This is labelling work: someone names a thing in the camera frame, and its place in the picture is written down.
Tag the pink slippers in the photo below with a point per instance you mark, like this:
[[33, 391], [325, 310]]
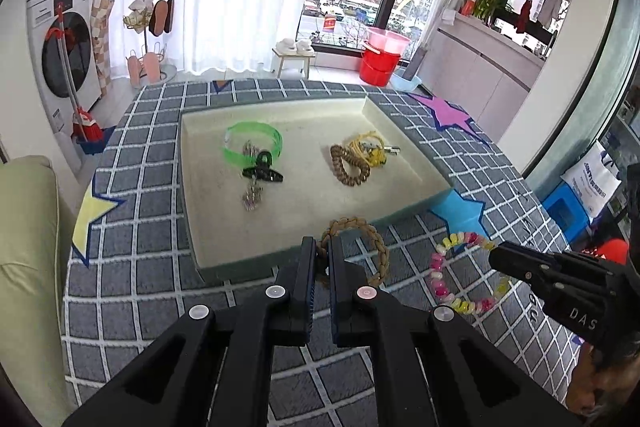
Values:
[[149, 67]]

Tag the white slipper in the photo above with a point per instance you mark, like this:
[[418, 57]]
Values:
[[140, 9]]

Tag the grey grid printed blanket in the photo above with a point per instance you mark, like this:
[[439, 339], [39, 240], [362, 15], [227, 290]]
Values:
[[150, 257]]

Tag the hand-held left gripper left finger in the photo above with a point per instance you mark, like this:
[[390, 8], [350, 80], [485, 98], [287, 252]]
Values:
[[308, 302]]

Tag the red bucket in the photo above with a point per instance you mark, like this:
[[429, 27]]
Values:
[[377, 69]]

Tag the white counter cabinet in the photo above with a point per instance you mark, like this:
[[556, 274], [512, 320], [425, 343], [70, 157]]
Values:
[[480, 72]]

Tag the small white stool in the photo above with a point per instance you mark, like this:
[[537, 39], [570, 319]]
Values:
[[292, 59]]

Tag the red hanging garment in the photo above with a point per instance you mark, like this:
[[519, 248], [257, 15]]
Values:
[[522, 17]]

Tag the white printed bag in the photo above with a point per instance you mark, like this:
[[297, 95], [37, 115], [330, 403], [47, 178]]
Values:
[[592, 179]]

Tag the brown slippers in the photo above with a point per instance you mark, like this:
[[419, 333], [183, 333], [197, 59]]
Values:
[[161, 17]]

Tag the green plastic bangle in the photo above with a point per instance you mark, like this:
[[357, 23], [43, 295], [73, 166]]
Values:
[[277, 142]]

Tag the white shoes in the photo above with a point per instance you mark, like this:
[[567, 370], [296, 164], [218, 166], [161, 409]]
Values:
[[295, 46]]

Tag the cream sofa cushion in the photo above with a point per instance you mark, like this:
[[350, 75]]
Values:
[[30, 282]]

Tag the gold shoe rack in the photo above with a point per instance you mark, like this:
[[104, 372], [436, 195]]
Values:
[[146, 42]]

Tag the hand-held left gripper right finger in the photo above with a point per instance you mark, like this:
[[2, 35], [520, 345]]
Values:
[[337, 302]]

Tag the blue plastic stool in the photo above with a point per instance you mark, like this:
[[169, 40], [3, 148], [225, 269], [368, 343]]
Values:
[[565, 212]]

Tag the checkered board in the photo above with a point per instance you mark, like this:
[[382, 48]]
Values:
[[101, 37]]

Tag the green jewelry tray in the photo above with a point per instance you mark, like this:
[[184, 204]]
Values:
[[300, 197]]

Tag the white washing machine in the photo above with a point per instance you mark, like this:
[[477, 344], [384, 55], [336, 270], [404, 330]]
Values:
[[65, 57]]

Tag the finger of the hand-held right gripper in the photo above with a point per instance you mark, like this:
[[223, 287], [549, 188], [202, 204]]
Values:
[[520, 264]]

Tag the black hair claw clip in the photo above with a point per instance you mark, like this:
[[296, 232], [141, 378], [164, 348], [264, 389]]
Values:
[[262, 163]]

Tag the person's right hand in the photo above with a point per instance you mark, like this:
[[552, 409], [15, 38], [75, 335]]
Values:
[[600, 382]]

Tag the gold hair clip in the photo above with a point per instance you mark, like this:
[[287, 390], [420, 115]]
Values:
[[392, 150]]

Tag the light blue basin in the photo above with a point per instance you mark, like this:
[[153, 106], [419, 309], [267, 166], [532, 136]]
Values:
[[406, 82]]

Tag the red mop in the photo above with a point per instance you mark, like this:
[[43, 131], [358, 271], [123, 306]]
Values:
[[67, 67]]

